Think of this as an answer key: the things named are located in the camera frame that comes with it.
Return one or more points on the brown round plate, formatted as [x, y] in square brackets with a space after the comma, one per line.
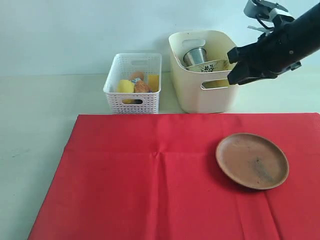
[252, 161]

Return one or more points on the red tablecloth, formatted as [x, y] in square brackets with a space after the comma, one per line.
[155, 177]

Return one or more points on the yellow lemon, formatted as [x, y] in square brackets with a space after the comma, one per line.
[126, 86]

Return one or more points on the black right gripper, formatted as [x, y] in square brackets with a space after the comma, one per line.
[273, 55]

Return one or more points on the fried chicken piece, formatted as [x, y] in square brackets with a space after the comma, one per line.
[141, 87]

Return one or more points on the pale green bowl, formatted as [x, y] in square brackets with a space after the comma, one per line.
[209, 67]

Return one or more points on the white perforated basket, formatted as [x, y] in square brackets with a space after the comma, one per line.
[123, 65]

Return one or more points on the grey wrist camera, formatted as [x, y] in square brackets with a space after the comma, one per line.
[264, 10]

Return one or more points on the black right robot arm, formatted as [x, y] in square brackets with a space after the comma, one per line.
[310, 23]

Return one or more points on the brown egg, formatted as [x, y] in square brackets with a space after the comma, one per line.
[137, 75]

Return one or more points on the stainless steel cup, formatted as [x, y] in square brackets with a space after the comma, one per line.
[195, 56]

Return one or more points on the cream plastic bin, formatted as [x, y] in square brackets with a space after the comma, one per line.
[187, 84]

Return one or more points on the blue white milk carton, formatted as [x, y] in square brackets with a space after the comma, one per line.
[135, 80]

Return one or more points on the yellow cheese wedge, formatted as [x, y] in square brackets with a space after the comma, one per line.
[153, 82]

